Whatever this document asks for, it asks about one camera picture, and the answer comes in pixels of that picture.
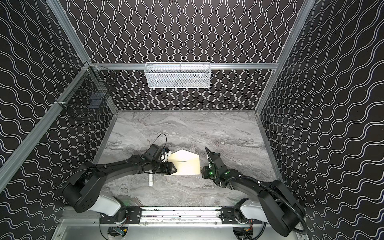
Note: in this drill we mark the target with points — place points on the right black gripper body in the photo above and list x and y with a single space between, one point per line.
214 168

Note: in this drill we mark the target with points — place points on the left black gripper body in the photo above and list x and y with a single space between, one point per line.
162 167

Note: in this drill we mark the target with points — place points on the cream yellow envelope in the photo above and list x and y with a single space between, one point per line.
186 163

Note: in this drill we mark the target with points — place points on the white glue stick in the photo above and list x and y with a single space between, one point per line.
151 180

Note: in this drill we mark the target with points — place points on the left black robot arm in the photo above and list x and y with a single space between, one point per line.
82 189

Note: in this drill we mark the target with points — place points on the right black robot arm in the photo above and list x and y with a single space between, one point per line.
281 209

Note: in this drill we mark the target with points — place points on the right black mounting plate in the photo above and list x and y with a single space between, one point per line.
233 215

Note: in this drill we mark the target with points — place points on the black mounting plate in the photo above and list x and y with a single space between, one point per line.
132 216
233 215

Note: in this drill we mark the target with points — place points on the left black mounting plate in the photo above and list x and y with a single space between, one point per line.
132 216

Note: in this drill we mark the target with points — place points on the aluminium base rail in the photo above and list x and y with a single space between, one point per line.
163 217

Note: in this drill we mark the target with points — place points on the white wire mesh basket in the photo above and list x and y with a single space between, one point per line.
177 75

